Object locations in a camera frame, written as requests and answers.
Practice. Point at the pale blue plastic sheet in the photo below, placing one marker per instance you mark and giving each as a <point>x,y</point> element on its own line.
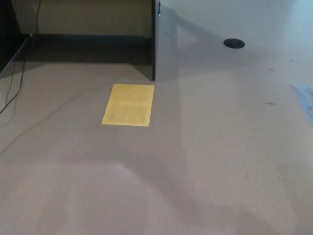
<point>304,96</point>

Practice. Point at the yellow paper sheet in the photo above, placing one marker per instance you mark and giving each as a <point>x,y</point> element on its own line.
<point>128,105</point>

